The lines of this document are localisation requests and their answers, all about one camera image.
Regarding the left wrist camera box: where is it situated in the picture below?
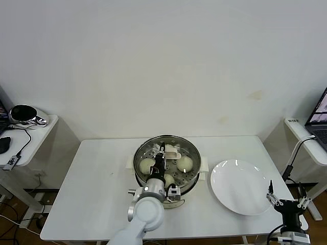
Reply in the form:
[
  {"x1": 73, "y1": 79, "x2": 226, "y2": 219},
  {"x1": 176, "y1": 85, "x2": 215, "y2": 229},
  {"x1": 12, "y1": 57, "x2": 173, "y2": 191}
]
[{"x1": 166, "y1": 185, "x2": 182, "y2": 203}]

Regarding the cream electric cooking pot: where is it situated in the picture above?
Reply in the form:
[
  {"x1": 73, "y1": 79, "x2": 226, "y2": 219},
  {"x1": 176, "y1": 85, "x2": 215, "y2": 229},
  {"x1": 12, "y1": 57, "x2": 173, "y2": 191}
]
[{"x1": 126, "y1": 155, "x2": 209, "y2": 209}]

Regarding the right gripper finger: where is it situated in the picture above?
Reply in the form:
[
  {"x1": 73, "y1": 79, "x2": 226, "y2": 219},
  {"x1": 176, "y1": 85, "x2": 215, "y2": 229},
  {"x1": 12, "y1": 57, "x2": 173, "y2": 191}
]
[
  {"x1": 296, "y1": 182, "x2": 312, "y2": 209},
  {"x1": 266, "y1": 180, "x2": 283, "y2": 207}
]

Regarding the white side table with device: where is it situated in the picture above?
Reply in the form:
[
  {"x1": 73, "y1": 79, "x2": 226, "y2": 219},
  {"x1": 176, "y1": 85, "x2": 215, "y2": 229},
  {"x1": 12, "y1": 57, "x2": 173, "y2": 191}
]
[{"x1": 0, "y1": 114, "x2": 60, "y2": 212}]

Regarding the white round plate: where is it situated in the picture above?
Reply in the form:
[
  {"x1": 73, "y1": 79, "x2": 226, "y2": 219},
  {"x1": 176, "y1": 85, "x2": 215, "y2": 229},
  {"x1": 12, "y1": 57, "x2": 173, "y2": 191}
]
[{"x1": 210, "y1": 159, "x2": 274, "y2": 216}]

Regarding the white floor cable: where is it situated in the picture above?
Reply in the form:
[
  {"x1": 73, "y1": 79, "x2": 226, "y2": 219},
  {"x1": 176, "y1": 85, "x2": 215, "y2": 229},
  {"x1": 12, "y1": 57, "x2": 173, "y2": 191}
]
[{"x1": 0, "y1": 214, "x2": 41, "y2": 237}]

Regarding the laptop screen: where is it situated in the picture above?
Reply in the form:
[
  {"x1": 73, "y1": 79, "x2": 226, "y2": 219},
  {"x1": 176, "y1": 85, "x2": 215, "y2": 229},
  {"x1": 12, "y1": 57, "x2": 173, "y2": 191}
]
[{"x1": 0, "y1": 98, "x2": 12, "y2": 136}]

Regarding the black and white charger cable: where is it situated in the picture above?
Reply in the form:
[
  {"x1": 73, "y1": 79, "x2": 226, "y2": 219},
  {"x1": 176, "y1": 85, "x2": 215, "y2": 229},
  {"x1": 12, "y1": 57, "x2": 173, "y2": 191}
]
[{"x1": 282, "y1": 136, "x2": 316, "y2": 184}]

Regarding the white side table with label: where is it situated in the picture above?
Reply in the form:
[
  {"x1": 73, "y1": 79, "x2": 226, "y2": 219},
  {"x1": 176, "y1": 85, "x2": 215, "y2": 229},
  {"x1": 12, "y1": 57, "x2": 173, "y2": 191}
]
[{"x1": 284, "y1": 117, "x2": 327, "y2": 222}]

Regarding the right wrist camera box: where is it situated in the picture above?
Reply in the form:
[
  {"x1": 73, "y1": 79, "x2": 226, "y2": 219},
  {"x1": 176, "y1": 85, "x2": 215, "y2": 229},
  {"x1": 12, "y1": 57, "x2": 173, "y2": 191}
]
[{"x1": 277, "y1": 231, "x2": 311, "y2": 245}]

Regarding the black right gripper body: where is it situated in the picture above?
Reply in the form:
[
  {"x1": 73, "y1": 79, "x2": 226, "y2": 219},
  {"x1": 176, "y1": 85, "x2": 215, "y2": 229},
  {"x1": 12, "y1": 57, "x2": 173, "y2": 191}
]
[{"x1": 274, "y1": 199, "x2": 303, "y2": 229}]

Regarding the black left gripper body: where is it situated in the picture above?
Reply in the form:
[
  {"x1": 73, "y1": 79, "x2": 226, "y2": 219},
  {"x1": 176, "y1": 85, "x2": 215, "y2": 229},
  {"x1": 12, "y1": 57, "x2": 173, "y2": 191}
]
[{"x1": 149, "y1": 154, "x2": 167, "y2": 179}]

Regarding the grey laptop with keyboard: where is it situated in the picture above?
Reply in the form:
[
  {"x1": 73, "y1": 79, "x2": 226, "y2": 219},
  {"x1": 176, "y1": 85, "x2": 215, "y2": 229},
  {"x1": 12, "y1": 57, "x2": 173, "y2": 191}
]
[{"x1": 305, "y1": 88, "x2": 327, "y2": 153}]

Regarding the grey usb hub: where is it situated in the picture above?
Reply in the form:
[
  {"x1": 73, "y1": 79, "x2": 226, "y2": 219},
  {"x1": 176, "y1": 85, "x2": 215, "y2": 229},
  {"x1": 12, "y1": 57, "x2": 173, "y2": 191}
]
[{"x1": 2, "y1": 155, "x2": 21, "y2": 171}]

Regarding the thin black hub cable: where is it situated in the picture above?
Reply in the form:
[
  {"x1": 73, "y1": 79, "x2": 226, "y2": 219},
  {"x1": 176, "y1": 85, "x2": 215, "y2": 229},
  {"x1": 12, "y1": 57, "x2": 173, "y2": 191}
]
[{"x1": 6, "y1": 126, "x2": 33, "y2": 157}]

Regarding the stainless steel steamer basket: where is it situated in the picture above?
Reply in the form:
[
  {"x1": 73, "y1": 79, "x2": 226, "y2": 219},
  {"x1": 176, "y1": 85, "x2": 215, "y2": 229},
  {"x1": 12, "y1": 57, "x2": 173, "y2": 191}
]
[{"x1": 133, "y1": 135, "x2": 202, "y2": 194}]

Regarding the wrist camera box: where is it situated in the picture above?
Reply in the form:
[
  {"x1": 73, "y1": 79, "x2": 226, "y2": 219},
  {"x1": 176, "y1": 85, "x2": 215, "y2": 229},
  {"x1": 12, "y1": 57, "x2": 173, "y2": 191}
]
[
  {"x1": 166, "y1": 185, "x2": 182, "y2": 203},
  {"x1": 277, "y1": 231, "x2": 311, "y2": 245}
]

